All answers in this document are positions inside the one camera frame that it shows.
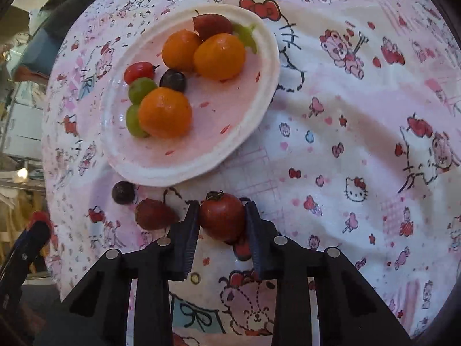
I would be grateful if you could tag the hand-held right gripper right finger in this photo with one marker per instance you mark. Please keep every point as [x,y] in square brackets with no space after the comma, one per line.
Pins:
[254,245]

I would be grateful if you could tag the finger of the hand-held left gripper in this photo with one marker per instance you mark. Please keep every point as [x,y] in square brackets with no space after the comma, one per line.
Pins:
[21,256]

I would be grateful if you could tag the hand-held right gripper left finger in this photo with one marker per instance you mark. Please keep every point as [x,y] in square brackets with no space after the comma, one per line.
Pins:
[189,241]

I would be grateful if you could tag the round red tomato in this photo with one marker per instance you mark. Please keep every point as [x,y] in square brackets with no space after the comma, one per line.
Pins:
[222,216]

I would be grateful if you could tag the pink white paper plate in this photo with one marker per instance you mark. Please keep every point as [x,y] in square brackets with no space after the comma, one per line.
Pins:
[216,122]

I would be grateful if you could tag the large orange mandarin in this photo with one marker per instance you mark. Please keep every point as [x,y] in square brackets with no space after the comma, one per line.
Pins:
[165,112]

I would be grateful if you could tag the green grape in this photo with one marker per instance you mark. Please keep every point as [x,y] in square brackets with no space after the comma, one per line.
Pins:
[141,90]
[132,122]

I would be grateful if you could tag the purple grape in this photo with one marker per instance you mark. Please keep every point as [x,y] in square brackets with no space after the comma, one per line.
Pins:
[173,80]
[123,191]

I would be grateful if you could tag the small red cherry tomato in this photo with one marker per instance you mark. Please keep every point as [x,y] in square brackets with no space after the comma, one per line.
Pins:
[137,72]

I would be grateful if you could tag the red strawberry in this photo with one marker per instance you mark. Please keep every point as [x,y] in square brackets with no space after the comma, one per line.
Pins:
[212,25]
[155,215]

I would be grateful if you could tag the white cabinet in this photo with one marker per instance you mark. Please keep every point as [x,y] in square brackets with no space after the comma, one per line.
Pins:
[18,129]

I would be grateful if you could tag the pink printed blanket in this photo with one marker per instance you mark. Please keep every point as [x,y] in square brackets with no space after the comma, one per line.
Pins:
[342,97]

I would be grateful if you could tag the blue cloth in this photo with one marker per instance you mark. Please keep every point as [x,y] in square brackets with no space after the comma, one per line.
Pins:
[36,48]

